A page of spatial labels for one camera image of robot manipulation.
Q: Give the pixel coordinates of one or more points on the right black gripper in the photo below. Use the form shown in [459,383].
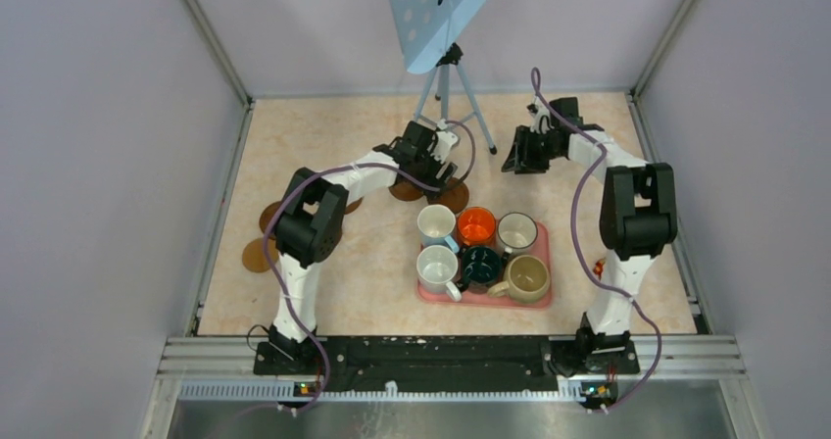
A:
[519,160]

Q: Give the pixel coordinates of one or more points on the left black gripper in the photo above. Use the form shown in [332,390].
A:
[434,167]

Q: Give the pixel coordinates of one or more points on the brown wooden coaster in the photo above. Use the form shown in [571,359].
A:
[353,206]
[255,256]
[267,214]
[405,191]
[454,196]

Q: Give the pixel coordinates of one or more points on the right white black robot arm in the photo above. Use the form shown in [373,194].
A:
[638,214]

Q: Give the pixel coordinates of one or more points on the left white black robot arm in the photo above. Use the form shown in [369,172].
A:
[307,226]

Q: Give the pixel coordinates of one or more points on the white ribbed dark-rimmed mug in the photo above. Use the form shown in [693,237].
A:
[516,233]

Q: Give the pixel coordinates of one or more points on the light blue mug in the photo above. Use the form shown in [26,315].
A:
[436,225]

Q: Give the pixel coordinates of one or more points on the orange mug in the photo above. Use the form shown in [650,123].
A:
[476,226]

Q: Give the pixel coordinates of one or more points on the dark green mug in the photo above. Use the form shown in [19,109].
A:
[481,268]

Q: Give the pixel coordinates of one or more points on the beige mug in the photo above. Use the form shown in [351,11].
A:
[526,280]

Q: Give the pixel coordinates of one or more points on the red owl toy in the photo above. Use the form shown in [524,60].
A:
[599,267]

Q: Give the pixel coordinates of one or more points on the blue music stand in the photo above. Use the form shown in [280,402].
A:
[428,33]

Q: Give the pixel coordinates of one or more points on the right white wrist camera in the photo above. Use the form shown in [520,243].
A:
[541,117]

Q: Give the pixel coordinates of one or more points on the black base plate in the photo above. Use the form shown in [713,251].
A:
[443,364]

